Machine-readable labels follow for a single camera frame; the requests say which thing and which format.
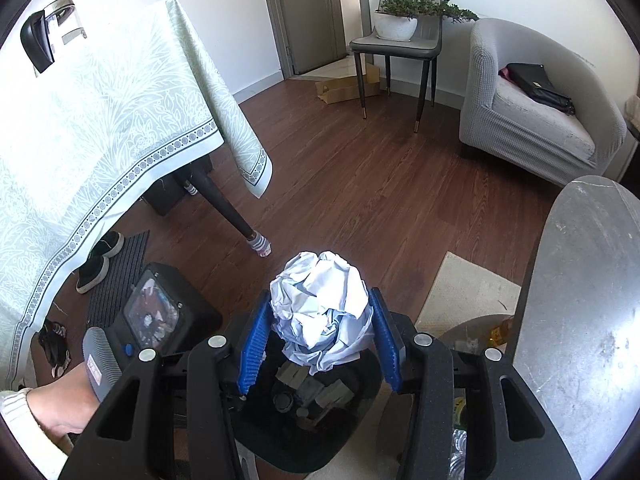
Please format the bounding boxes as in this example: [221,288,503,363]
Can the white paper ball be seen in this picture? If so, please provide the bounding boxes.
[269,252,374,375]

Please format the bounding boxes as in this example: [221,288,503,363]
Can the trash pieces in bin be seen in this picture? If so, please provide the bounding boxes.
[273,358,357,426]

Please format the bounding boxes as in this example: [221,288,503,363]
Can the dark green trash bin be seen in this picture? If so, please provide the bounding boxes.
[231,334,382,474]

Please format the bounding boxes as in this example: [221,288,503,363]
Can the person's left hand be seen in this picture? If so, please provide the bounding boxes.
[26,363,100,443]

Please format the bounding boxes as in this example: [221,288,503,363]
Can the striped dark floor mat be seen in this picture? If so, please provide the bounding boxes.
[86,231,150,328]

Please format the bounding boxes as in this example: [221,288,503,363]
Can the black slip-on shoes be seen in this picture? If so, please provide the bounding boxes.
[76,231,125,295]

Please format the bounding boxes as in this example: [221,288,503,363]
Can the black table leg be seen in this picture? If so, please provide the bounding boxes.
[184,162,271,258]

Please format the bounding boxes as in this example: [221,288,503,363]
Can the white patterned tablecloth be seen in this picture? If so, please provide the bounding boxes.
[1,0,273,389]

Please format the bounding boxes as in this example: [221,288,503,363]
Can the cardboard box on floor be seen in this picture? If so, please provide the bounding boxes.
[314,63,380,104]

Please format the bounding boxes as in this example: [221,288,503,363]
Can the grey armchair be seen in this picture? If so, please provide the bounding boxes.
[459,18,627,186]

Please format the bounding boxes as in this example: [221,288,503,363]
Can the grey dining chair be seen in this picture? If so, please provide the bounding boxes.
[349,18,442,132]

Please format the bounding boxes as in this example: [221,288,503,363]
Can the black handbag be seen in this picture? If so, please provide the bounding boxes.
[499,63,576,116]

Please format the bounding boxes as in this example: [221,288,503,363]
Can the potted green plant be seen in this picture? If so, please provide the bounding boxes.
[374,0,480,42]

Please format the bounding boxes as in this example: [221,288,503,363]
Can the grey door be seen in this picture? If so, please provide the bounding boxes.
[266,0,372,79]

